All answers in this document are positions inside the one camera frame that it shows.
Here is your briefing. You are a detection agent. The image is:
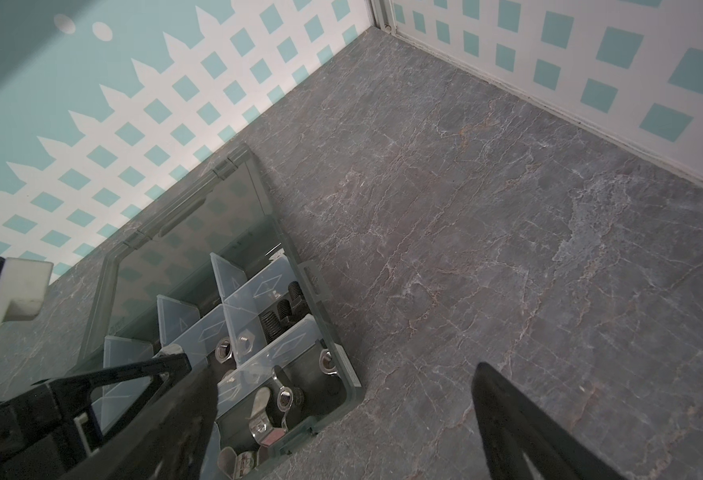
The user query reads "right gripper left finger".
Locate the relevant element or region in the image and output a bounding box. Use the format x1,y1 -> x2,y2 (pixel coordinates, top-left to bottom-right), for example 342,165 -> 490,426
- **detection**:
63,364 -> 217,479

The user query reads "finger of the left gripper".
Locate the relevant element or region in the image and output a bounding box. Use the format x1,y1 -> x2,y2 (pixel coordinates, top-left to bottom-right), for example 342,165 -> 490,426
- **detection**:
37,353 -> 191,447

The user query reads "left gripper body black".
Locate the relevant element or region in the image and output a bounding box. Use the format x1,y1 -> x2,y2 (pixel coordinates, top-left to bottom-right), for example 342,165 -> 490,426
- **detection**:
0,251 -> 97,480

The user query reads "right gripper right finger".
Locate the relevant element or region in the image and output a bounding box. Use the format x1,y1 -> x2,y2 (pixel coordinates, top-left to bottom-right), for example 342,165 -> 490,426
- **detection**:
471,362 -> 623,479

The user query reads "grey transparent organizer box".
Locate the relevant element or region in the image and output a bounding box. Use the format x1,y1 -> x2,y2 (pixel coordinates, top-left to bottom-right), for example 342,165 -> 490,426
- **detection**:
76,145 -> 363,479

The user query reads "silver wing nut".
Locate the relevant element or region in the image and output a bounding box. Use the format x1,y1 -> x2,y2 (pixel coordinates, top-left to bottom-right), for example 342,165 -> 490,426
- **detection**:
248,366 -> 305,447

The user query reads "silver eye nut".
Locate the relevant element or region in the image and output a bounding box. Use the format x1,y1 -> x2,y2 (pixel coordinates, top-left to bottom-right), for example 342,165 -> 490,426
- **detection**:
318,349 -> 339,376

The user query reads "black bolt front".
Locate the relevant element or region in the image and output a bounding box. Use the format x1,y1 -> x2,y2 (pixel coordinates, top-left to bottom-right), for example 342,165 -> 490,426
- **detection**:
258,281 -> 310,343

